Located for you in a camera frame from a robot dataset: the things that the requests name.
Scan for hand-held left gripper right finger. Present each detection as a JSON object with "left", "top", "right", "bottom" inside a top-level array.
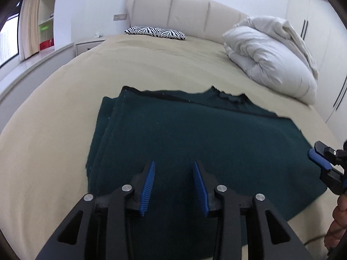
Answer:
[{"left": 192, "top": 160, "right": 312, "bottom": 260}]

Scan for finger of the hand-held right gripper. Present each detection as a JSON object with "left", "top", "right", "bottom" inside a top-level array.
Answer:
[
  {"left": 308, "top": 149, "right": 347, "bottom": 195},
  {"left": 314, "top": 141, "right": 347, "bottom": 166}
]

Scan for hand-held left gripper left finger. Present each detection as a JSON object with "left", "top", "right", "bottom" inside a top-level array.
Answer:
[{"left": 35, "top": 160, "right": 156, "bottom": 260}]

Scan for dark green sweater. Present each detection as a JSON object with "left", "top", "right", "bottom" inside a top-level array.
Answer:
[{"left": 85, "top": 85, "right": 327, "bottom": 258}]

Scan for person's right hand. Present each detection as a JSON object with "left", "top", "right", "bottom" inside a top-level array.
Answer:
[{"left": 324, "top": 195, "right": 347, "bottom": 255}]

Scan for white wardrobe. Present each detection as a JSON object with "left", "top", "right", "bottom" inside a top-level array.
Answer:
[{"left": 286, "top": 0, "right": 347, "bottom": 141}]

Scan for folded white duvet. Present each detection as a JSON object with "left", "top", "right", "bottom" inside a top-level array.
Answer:
[{"left": 222, "top": 16, "right": 320, "bottom": 106}]

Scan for bed with beige sheet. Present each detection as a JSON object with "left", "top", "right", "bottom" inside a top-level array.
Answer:
[{"left": 0, "top": 34, "right": 339, "bottom": 260}]

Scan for white nightstand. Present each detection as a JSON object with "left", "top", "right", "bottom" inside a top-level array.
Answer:
[{"left": 75, "top": 39, "right": 106, "bottom": 56}]

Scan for zebra print pillow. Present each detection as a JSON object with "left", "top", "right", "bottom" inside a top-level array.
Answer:
[{"left": 125, "top": 26, "right": 187, "bottom": 41}]

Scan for white window bench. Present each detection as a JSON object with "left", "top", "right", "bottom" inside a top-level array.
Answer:
[{"left": 0, "top": 42, "right": 76, "bottom": 103}]

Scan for cream padded headboard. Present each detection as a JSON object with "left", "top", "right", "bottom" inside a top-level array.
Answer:
[{"left": 127, "top": 0, "right": 251, "bottom": 44}]

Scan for red box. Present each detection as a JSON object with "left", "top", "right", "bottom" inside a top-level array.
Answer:
[{"left": 39, "top": 39, "right": 55, "bottom": 51}]

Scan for window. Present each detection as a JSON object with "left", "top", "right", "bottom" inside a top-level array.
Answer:
[{"left": 0, "top": 13, "right": 20, "bottom": 68}]

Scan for beige curtain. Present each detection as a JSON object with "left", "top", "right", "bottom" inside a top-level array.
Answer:
[{"left": 18, "top": 0, "right": 44, "bottom": 60}]

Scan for white bookshelf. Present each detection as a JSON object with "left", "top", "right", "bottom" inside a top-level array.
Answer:
[{"left": 37, "top": 0, "right": 59, "bottom": 52}]

